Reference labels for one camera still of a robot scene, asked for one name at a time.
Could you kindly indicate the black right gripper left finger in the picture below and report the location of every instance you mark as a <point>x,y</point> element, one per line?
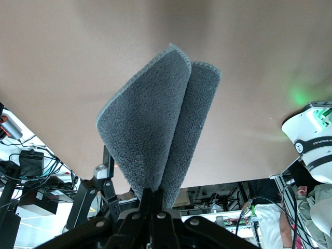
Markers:
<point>124,233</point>

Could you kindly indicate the grey microfibre towel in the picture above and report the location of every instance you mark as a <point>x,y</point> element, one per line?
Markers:
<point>145,116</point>

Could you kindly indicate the grey and orange device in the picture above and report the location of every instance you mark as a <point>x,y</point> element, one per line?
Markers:
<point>10,129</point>

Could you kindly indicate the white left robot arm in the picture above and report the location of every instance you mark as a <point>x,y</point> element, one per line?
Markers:
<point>306,135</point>

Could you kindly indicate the person in pale jacket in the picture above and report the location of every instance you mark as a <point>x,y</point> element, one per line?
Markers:
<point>308,205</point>

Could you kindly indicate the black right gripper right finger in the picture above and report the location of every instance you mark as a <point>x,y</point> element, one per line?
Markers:
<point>181,233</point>

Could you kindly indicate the black power adapter box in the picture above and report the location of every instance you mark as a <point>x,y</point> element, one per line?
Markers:
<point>31,162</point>

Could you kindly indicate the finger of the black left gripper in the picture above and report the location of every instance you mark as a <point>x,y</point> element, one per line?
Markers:
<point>109,166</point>

